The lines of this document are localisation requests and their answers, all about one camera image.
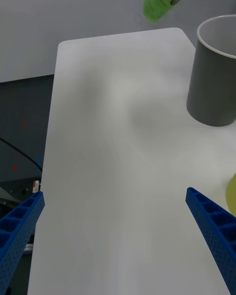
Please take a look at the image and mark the black cable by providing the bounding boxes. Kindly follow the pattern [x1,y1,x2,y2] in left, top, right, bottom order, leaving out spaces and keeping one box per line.
[0,137,43,173]

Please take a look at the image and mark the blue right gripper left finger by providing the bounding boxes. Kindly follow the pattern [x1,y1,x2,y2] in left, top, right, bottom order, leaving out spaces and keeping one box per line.
[0,191,46,295]

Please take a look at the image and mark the grey plastic bin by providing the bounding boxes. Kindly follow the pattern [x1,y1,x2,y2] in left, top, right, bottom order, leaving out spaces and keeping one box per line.
[186,14,236,127]

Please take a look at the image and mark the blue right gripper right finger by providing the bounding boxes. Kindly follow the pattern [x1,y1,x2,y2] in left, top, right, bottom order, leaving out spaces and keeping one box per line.
[185,187,236,295]

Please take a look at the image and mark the green plastic bottle black cap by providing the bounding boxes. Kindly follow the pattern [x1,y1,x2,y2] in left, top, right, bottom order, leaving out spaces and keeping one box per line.
[142,0,201,25]

